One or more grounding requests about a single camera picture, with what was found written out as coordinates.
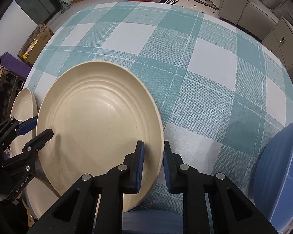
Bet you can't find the blue ceramic bowl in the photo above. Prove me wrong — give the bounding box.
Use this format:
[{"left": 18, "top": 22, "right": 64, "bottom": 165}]
[
  {"left": 122, "top": 210, "right": 183, "bottom": 233},
  {"left": 252, "top": 123, "right": 293, "bottom": 231}
]

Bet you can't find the large beige ridged plate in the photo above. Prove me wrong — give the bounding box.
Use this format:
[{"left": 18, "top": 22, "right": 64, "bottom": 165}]
[{"left": 36, "top": 61, "right": 164, "bottom": 211}]

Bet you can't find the beige plate lower left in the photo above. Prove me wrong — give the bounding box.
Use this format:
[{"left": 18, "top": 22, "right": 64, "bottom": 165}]
[{"left": 24, "top": 177, "right": 59, "bottom": 219}]

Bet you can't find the small beige plate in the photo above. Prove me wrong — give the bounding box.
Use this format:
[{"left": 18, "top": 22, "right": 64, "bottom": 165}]
[{"left": 10, "top": 88, "right": 38, "bottom": 157}]

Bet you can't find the brown cardboard box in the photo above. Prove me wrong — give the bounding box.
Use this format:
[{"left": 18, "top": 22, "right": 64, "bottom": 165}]
[{"left": 17, "top": 22, "right": 54, "bottom": 66}]

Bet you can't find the teal plaid tablecloth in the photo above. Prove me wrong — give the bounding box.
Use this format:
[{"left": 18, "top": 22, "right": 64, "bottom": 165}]
[{"left": 26, "top": 2, "right": 293, "bottom": 214}]

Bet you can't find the beige drawer cabinet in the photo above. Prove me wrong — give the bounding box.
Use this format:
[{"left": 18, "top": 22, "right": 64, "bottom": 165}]
[{"left": 261, "top": 16, "right": 293, "bottom": 70}]

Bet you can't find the beige sofa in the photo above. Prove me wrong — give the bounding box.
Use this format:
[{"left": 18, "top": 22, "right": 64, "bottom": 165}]
[{"left": 219, "top": 0, "right": 293, "bottom": 40}]

